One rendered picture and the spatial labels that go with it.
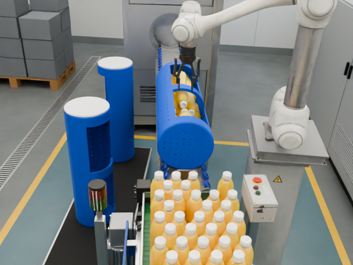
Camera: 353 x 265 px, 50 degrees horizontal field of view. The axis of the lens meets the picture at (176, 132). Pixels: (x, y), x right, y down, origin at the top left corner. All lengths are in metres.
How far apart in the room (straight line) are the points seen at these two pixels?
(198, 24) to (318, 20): 0.48
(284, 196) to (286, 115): 0.60
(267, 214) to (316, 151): 0.59
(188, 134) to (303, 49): 0.65
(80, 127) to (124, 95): 0.88
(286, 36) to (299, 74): 5.28
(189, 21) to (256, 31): 5.25
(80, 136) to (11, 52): 3.15
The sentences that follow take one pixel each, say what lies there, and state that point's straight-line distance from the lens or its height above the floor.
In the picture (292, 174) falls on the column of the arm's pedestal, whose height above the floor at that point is 0.90.
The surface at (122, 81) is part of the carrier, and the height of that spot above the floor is 0.92.
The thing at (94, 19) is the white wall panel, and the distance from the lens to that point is 7.06.
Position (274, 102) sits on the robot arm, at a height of 1.28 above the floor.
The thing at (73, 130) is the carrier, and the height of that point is 0.93.
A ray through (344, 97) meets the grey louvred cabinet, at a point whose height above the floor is 0.71.
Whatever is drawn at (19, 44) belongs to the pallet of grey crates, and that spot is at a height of 0.59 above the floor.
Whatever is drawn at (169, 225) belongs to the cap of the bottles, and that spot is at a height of 1.12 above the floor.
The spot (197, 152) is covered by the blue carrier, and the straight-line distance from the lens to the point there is 1.91.
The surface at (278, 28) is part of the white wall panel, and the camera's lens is 6.95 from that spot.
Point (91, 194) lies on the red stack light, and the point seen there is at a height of 1.23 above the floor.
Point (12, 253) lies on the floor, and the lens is 3.00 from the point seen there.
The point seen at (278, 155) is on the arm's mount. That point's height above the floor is 1.04.
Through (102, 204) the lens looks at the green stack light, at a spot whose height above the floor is 1.19.
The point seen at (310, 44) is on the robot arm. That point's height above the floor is 1.65.
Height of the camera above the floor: 2.09
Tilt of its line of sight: 30 degrees down
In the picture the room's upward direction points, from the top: 3 degrees clockwise
